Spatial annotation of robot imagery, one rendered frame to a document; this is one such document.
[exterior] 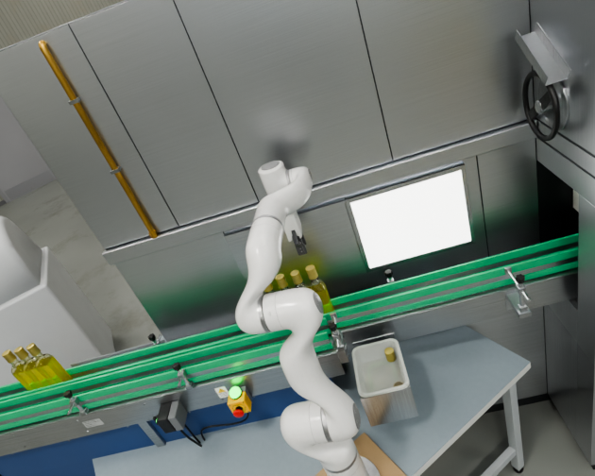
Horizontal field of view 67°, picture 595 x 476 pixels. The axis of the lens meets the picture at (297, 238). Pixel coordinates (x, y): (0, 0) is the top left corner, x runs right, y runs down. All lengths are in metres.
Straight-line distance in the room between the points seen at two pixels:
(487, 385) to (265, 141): 1.20
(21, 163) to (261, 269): 9.97
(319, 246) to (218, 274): 0.43
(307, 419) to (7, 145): 9.97
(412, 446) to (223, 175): 1.16
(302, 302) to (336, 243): 0.63
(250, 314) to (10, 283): 2.49
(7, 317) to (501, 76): 3.13
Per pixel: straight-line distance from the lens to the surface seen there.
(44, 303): 3.46
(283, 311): 1.13
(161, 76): 1.54
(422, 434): 1.78
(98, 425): 2.13
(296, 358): 1.20
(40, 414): 2.20
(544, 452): 2.62
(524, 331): 2.29
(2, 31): 10.82
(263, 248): 1.10
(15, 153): 10.88
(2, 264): 3.44
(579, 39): 1.41
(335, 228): 1.67
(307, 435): 1.37
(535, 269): 1.80
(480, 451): 2.61
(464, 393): 1.86
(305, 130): 1.54
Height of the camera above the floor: 2.25
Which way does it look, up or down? 31 degrees down
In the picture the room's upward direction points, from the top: 21 degrees counter-clockwise
